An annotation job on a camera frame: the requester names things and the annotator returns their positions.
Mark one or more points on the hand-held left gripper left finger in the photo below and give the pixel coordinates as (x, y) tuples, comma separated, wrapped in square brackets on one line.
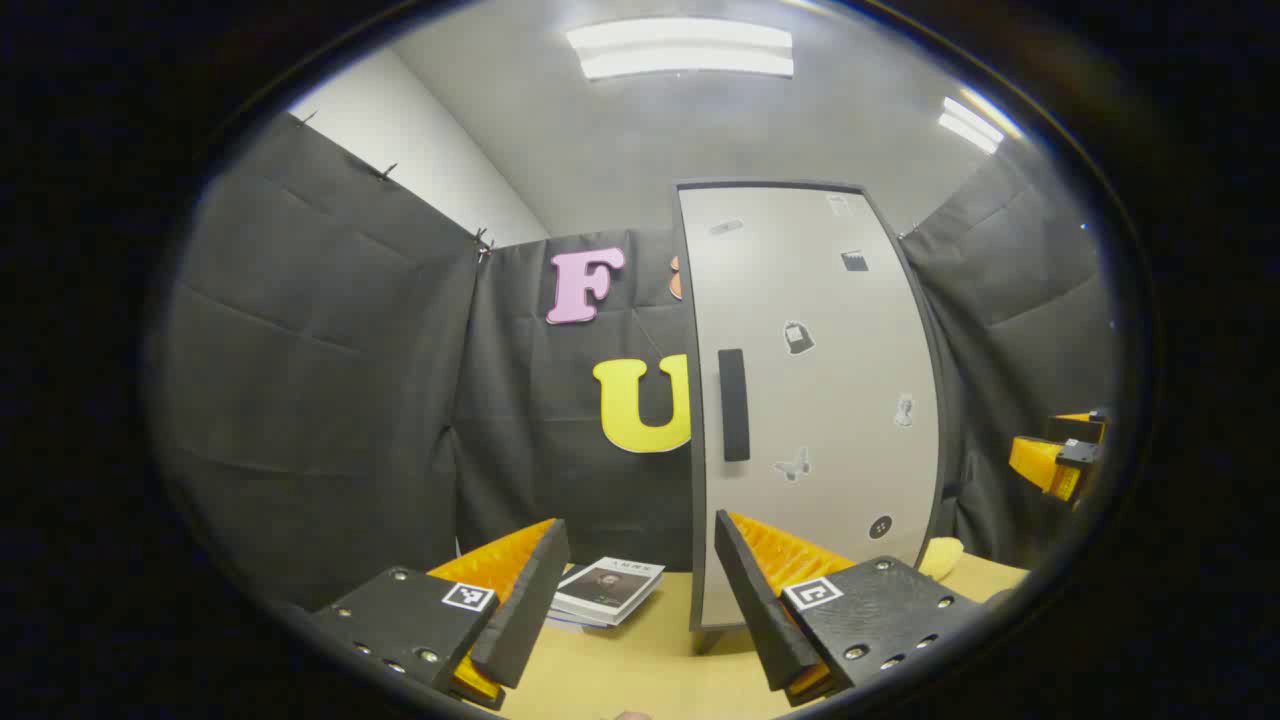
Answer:
[(530, 610)]

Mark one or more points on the stack of magazines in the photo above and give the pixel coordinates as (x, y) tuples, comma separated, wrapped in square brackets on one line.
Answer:
[(610, 588)]

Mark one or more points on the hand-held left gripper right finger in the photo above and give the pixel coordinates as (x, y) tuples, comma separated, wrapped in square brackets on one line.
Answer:
[(755, 610)]

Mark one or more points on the yellow soft object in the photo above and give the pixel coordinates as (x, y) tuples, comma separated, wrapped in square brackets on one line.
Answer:
[(940, 558)]

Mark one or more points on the long ceiling light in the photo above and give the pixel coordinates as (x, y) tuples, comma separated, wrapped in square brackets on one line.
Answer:
[(970, 125), (680, 48)]

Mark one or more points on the black backdrop cloth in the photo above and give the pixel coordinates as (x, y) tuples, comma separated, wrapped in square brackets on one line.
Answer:
[(300, 350)]

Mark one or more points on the dark grey cabinet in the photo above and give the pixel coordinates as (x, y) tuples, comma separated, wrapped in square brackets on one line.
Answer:
[(697, 540)]

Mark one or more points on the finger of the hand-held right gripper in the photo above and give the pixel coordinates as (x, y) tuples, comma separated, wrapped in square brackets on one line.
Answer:
[(1078, 428), (1040, 465)]

